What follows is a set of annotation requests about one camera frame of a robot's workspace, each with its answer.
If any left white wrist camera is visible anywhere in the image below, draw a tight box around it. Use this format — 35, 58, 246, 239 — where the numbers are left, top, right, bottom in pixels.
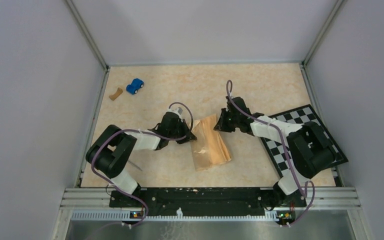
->
170, 107, 183, 119

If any blue toy car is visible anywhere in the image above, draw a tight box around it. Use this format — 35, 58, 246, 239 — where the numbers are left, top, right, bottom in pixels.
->
126, 78, 144, 95

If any small brown wooden piece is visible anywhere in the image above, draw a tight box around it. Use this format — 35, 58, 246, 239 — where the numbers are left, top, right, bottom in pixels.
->
108, 87, 124, 101

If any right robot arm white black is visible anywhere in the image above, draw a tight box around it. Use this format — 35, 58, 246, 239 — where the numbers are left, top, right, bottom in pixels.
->
214, 96, 337, 206

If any aluminium front rail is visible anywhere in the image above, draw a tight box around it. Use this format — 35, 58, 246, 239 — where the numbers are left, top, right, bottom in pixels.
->
60, 187, 361, 223

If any orange cloth napkin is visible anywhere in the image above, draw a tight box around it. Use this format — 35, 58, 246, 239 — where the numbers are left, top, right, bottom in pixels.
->
190, 114, 232, 172

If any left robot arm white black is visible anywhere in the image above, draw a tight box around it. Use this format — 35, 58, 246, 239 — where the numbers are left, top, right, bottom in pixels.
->
85, 111, 198, 207

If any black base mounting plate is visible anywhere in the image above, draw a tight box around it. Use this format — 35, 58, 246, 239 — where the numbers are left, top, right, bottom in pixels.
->
109, 187, 307, 217

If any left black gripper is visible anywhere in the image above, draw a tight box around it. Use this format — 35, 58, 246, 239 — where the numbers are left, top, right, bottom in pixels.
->
168, 119, 197, 145

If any black white checkerboard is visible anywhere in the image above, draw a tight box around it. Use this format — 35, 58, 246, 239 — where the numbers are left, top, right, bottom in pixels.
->
261, 104, 349, 178

